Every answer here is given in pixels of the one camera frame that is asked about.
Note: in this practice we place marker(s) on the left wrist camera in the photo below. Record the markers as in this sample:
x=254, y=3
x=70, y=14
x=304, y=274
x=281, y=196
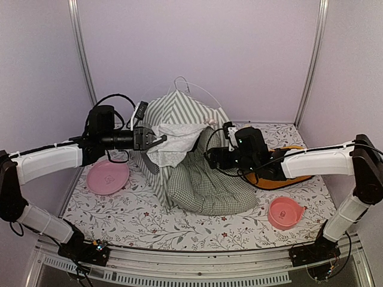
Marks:
x=138, y=114

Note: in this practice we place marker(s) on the aluminium frame post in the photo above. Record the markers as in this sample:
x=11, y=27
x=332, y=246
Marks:
x=309, y=80
x=81, y=50

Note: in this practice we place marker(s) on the yellow double bowl holder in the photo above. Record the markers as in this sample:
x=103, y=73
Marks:
x=271, y=177

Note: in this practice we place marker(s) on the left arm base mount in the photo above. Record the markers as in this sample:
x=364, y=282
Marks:
x=86, y=252

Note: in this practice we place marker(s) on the front aluminium rail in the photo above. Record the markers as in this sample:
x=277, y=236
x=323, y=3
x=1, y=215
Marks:
x=263, y=267

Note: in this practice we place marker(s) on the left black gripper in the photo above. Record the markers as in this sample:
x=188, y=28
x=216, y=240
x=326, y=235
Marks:
x=140, y=134

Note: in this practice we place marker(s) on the pink bowl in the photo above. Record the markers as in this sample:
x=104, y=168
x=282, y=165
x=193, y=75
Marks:
x=284, y=213

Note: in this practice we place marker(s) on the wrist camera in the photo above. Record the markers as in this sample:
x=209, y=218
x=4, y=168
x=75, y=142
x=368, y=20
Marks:
x=138, y=114
x=229, y=130

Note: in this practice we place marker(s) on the green checkered cushion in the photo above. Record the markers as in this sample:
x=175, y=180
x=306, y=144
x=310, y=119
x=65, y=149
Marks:
x=197, y=188

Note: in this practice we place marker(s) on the cream cat-ear bowl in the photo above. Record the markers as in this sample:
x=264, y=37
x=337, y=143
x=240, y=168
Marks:
x=246, y=126

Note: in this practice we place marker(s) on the left aluminium frame post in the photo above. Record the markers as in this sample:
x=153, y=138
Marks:
x=81, y=50

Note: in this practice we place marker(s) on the pink plate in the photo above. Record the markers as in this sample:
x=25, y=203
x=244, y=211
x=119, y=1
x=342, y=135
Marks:
x=106, y=178

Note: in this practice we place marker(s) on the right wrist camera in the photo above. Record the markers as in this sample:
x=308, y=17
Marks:
x=229, y=130

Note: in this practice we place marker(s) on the striped pet tent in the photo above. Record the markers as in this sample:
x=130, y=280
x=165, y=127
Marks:
x=181, y=119

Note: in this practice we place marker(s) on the right aluminium frame post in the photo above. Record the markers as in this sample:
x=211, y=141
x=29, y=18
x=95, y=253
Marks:
x=309, y=80

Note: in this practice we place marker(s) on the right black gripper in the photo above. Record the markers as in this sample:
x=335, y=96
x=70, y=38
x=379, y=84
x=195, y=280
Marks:
x=222, y=152

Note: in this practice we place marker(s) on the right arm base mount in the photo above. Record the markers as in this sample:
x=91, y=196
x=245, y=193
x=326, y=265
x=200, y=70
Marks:
x=321, y=250

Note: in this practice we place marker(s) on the floral table mat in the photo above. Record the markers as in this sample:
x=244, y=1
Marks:
x=135, y=218

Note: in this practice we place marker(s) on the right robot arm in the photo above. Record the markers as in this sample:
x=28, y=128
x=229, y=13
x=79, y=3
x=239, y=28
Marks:
x=248, y=152

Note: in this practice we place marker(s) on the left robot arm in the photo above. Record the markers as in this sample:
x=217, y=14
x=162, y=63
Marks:
x=100, y=136

